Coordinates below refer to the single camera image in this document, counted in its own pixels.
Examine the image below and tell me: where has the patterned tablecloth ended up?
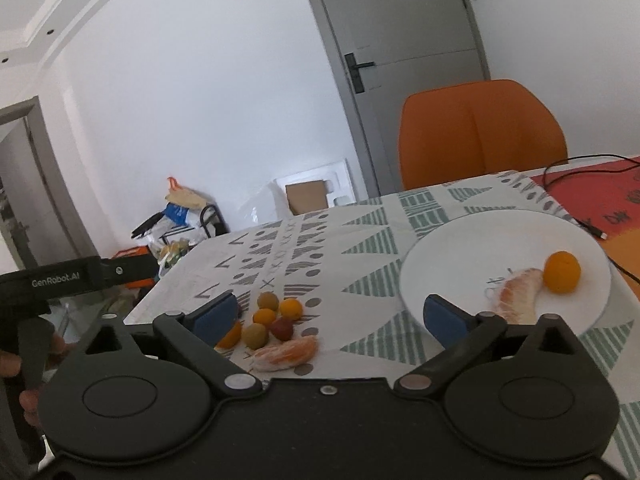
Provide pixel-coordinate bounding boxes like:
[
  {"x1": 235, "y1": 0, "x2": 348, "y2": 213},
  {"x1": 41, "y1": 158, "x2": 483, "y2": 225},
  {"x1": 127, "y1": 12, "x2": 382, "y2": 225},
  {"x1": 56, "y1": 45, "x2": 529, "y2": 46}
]
[{"x1": 127, "y1": 171, "x2": 639, "y2": 479}]

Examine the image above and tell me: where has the white round plate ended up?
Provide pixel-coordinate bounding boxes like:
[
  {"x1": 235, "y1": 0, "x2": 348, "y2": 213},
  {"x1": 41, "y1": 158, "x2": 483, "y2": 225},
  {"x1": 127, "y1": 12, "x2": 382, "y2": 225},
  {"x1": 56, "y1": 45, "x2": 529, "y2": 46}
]
[{"x1": 399, "y1": 210, "x2": 612, "y2": 335}]

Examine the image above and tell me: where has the small orange tangerine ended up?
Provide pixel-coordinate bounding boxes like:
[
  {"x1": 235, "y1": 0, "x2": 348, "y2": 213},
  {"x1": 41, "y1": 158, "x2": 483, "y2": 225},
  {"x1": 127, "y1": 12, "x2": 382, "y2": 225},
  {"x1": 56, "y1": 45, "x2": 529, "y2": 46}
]
[{"x1": 253, "y1": 308, "x2": 278, "y2": 330}]

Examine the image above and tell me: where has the orange box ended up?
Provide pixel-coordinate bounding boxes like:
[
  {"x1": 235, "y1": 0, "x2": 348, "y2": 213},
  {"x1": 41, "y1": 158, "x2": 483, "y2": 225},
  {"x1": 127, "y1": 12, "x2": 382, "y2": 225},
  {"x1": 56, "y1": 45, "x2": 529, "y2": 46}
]
[{"x1": 112, "y1": 247, "x2": 158, "y2": 288}]

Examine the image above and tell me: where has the dark red plum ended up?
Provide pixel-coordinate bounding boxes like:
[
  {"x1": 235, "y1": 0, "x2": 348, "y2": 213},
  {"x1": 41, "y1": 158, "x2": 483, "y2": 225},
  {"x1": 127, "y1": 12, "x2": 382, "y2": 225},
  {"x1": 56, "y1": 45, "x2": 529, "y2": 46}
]
[{"x1": 270, "y1": 318, "x2": 294, "y2": 341}]

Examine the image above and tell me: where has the blue white plastic bag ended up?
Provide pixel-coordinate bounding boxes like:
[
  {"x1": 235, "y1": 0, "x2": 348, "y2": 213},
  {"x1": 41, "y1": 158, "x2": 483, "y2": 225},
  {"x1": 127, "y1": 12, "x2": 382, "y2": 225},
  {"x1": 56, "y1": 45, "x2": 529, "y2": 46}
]
[{"x1": 163, "y1": 203, "x2": 190, "y2": 226}]

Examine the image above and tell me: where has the red orange mat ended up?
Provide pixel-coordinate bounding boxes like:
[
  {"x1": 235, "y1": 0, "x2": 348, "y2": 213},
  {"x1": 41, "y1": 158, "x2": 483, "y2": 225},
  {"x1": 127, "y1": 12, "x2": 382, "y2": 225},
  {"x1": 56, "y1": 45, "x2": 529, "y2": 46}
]
[{"x1": 532, "y1": 155, "x2": 639, "y2": 294}]

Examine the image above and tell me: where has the person's left hand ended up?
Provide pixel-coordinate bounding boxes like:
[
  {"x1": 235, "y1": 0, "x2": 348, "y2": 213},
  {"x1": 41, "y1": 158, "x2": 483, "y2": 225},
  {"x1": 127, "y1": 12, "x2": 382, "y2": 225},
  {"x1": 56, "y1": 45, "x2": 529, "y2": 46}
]
[{"x1": 1, "y1": 333, "x2": 70, "y2": 426}]

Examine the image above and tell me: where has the grey door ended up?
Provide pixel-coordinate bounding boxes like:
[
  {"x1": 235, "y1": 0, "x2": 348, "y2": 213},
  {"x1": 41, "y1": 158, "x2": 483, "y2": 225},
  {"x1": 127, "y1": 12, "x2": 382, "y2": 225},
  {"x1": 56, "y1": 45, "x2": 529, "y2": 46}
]
[{"x1": 309, "y1": 0, "x2": 489, "y2": 195}]

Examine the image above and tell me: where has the white foam packaging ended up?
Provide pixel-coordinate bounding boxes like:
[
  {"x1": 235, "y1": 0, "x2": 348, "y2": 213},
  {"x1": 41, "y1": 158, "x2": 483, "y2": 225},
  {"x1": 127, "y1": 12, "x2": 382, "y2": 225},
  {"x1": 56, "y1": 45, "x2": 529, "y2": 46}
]
[{"x1": 276, "y1": 159, "x2": 356, "y2": 216}]

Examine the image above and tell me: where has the brown cardboard piece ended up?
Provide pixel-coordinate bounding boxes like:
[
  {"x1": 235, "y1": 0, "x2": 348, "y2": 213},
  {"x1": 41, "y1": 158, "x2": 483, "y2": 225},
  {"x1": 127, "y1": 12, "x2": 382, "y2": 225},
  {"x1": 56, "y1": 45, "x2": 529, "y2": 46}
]
[{"x1": 285, "y1": 180, "x2": 329, "y2": 216}]

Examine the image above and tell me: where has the small orange on plate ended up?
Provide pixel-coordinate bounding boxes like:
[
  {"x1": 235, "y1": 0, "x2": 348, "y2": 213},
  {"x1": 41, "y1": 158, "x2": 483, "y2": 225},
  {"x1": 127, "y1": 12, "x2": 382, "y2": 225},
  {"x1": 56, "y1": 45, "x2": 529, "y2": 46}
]
[{"x1": 542, "y1": 252, "x2": 582, "y2": 295}]

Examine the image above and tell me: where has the black door handle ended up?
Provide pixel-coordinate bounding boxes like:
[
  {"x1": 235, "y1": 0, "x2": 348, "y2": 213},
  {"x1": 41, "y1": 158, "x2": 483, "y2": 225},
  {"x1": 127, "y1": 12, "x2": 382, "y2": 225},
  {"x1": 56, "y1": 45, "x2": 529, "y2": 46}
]
[{"x1": 344, "y1": 53, "x2": 375, "y2": 94}]

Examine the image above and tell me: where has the peeled pomelo segment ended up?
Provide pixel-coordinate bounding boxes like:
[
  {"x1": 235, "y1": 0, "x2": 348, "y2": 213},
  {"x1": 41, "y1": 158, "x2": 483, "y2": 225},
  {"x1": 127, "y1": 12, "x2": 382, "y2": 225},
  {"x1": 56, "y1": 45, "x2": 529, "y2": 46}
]
[{"x1": 492, "y1": 268, "x2": 544, "y2": 325}]

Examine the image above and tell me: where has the peeled orange segment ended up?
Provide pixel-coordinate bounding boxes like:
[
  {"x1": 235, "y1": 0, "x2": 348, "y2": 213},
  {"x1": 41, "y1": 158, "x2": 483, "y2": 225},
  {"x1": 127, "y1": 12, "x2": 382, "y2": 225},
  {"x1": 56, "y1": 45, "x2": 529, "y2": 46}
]
[{"x1": 252, "y1": 336, "x2": 319, "y2": 373}]

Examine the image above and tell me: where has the large orange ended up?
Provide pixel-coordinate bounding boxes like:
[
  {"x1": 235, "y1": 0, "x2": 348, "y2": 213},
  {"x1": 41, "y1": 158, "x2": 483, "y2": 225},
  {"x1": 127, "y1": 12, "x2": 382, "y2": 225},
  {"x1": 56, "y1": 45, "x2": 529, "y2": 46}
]
[{"x1": 215, "y1": 321, "x2": 242, "y2": 350}]

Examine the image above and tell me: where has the small orange kumquat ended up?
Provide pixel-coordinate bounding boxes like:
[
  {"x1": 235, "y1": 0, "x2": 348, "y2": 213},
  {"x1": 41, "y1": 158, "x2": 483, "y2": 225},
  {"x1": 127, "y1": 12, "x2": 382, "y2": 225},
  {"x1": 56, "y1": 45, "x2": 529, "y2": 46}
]
[{"x1": 279, "y1": 298, "x2": 304, "y2": 322}]

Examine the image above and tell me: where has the black cable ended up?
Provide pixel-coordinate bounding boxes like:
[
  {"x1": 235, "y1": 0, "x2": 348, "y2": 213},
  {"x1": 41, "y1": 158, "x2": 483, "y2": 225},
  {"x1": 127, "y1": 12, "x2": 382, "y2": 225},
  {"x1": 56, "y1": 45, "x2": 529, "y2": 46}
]
[{"x1": 542, "y1": 154, "x2": 640, "y2": 283}]

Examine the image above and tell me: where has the orange chair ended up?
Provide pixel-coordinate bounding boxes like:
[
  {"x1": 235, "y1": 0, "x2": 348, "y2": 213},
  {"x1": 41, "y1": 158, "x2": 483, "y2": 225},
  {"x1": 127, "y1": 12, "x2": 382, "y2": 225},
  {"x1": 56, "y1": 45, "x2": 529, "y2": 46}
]
[{"x1": 398, "y1": 79, "x2": 568, "y2": 191}]

